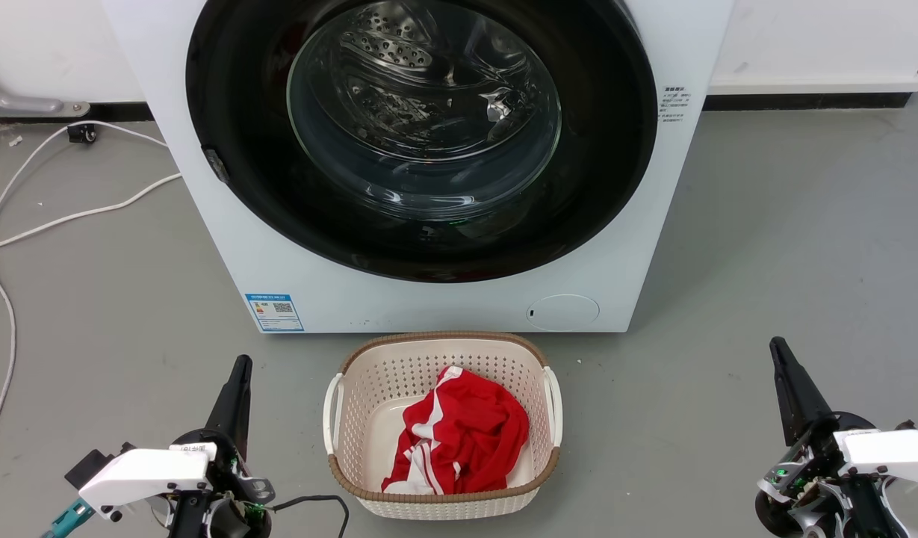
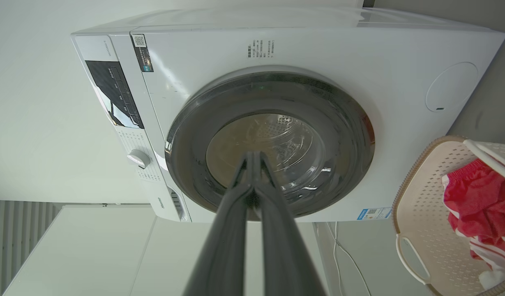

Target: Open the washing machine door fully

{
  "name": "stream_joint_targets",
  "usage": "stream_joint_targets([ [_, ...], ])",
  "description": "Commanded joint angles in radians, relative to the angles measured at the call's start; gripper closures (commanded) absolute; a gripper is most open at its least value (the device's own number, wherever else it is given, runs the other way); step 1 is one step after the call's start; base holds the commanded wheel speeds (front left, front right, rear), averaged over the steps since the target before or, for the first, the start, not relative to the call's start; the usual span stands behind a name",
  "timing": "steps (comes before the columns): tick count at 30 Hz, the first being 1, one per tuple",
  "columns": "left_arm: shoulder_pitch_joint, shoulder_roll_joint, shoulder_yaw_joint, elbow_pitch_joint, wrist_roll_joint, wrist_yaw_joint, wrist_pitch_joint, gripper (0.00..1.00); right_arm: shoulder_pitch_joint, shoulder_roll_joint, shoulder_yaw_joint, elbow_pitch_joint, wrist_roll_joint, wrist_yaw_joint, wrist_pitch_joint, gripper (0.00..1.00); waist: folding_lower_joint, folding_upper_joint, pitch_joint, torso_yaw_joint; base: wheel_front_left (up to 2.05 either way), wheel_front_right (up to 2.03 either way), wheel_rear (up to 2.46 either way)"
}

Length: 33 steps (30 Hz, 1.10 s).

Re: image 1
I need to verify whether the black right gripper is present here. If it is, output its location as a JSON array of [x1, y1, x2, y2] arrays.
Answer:
[[754, 336, 909, 538]]

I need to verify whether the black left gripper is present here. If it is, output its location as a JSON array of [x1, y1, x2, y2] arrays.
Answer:
[[171, 355, 276, 538]]

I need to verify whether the black round glass washer door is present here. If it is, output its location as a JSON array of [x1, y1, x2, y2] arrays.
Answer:
[[185, 0, 659, 283]]

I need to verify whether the white front-load washing machine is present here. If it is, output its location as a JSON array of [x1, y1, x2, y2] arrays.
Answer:
[[100, 0, 736, 334]]

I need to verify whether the metal door hinge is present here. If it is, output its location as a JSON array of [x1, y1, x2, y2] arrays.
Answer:
[[203, 147, 231, 185]]

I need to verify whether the blue energy label sticker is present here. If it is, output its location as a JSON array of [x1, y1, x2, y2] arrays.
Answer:
[[245, 293, 305, 333]]

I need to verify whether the cream perforated laundry basket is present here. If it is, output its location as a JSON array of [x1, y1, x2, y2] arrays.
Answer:
[[323, 331, 563, 521]]

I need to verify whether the red white striped garment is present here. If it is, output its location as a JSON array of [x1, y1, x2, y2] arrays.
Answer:
[[381, 365, 531, 495]]

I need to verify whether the round white filter cover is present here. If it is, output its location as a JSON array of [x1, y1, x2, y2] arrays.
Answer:
[[525, 294, 601, 332]]

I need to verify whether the small printed text sticker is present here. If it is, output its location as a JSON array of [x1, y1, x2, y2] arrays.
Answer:
[[659, 84, 691, 124]]

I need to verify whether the thin black cable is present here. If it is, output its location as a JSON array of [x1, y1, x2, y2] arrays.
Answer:
[[268, 495, 351, 538]]

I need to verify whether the teal cable connector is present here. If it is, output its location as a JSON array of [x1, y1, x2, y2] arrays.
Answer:
[[42, 499, 95, 538]]

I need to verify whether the white floor cable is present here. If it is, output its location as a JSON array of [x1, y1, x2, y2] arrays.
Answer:
[[0, 173, 183, 458], [0, 120, 170, 251]]

